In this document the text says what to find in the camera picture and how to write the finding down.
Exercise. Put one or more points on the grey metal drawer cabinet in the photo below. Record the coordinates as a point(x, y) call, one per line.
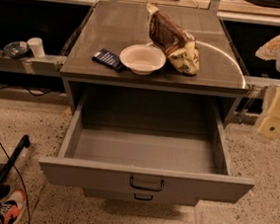
point(116, 25)

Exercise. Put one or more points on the grey drawer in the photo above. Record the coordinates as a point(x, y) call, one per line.
point(137, 197)
point(149, 142)

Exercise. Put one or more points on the white paper bowl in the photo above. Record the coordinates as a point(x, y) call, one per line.
point(142, 59)

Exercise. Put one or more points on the grey bottom drawer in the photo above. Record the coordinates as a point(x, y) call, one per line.
point(137, 197)

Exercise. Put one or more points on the black chair leg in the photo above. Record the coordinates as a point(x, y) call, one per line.
point(24, 143)

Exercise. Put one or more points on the grey top drawer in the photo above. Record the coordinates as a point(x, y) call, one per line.
point(149, 142)

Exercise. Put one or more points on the orange white sneaker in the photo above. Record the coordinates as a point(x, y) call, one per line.
point(14, 207)

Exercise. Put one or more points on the blue patterned bowl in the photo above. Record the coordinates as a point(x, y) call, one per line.
point(16, 49)

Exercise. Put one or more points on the dark blue snack packet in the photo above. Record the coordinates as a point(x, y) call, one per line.
point(109, 59)

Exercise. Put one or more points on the bagged bread loaf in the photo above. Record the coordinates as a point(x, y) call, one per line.
point(178, 45)

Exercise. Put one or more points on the grey shelf rail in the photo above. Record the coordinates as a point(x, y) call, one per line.
point(48, 66)

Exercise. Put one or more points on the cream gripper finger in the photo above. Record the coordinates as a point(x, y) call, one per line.
point(269, 50)

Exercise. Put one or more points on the white paper cup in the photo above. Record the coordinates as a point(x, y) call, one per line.
point(35, 44)

